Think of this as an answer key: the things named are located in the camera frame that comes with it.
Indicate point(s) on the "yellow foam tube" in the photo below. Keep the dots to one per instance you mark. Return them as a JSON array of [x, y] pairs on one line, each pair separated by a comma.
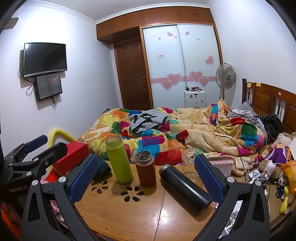
[[59, 133]]

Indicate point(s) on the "overhead wooden cabinets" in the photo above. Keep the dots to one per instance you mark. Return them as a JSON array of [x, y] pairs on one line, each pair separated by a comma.
[[126, 26]]

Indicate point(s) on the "white suitcase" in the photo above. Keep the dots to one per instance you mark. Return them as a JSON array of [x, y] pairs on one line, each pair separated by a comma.
[[195, 99]]

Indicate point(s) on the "white sliding wardrobe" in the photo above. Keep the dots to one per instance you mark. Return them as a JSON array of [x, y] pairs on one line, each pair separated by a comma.
[[181, 57]]

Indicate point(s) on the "grey black garment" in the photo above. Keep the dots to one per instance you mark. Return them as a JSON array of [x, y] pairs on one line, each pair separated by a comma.
[[141, 121]]

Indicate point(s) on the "dark teal cup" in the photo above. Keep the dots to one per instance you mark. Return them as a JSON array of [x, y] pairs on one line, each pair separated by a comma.
[[102, 171]]

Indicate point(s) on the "grey pillow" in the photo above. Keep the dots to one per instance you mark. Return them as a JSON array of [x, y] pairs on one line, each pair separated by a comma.
[[246, 112]]

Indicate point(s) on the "green bottle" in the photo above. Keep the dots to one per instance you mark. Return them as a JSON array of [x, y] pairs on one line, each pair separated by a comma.
[[119, 160]]

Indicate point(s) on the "round wooden table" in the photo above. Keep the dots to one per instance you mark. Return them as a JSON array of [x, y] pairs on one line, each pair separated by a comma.
[[132, 212]]

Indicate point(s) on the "small wall monitor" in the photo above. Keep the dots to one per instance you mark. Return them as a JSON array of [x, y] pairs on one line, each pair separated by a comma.
[[47, 86]]

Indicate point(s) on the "brown wooden door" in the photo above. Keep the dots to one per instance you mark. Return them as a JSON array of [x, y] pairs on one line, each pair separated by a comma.
[[132, 75]]

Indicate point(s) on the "red gift box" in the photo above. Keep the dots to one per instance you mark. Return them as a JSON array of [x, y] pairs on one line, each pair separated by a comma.
[[77, 152]]

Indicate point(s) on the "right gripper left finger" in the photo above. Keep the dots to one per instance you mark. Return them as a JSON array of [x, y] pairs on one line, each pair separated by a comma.
[[50, 213]]

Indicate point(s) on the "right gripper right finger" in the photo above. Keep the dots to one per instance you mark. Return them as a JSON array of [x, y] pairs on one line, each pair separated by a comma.
[[252, 222]]

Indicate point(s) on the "standing electric fan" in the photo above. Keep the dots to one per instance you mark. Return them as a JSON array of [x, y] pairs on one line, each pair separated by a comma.
[[225, 78]]

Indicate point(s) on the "colourful patchwork blanket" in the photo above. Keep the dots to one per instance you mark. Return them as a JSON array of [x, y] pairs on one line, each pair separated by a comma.
[[208, 129]]

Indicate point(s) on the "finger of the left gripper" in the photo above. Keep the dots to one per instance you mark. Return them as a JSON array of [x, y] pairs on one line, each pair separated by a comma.
[[36, 168], [34, 143]]

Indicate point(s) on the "black thermos bottle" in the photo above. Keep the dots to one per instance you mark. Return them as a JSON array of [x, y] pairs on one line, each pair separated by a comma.
[[193, 195]]

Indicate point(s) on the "wall mounted black television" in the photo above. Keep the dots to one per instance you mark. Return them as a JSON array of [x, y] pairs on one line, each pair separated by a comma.
[[42, 58]]

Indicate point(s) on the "clear glass jar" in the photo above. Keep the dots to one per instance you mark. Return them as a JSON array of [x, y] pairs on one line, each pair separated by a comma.
[[188, 159]]

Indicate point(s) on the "wooden headboard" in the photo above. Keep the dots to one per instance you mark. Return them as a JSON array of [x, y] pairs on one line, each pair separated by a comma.
[[267, 99]]

